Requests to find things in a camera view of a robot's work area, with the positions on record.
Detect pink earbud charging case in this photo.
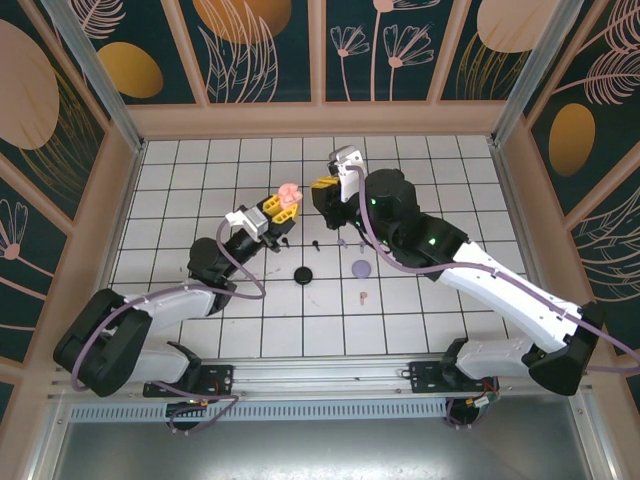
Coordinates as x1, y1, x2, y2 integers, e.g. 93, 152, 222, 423
277, 183, 305, 207

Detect grey metal sheet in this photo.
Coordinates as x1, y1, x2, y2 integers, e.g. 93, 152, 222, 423
29, 394, 619, 480

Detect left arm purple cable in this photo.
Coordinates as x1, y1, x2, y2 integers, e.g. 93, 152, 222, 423
71, 219, 266, 435

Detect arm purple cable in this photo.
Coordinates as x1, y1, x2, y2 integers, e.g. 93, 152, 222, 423
71, 219, 266, 435
344, 162, 640, 430

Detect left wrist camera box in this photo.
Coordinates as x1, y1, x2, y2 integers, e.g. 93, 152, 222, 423
224, 205, 270, 240

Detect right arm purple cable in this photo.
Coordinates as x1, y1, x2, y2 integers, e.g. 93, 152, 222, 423
344, 162, 640, 430

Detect aluminium table edge rail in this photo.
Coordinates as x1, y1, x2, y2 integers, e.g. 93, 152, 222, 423
488, 139, 569, 354
74, 142, 146, 362

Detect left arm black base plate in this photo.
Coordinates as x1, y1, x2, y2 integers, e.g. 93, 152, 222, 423
143, 364, 236, 399

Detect aluminium mounting rail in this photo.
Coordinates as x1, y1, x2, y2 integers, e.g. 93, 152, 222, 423
47, 353, 596, 405

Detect slotted grey cable duct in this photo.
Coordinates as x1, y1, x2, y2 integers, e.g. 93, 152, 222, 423
67, 399, 451, 424

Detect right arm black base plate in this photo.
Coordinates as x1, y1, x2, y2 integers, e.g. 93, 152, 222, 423
408, 360, 501, 396

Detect aluminium corner post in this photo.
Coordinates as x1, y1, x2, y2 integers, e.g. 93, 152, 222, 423
41, 0, 147, 154
491, 0, 597, 147

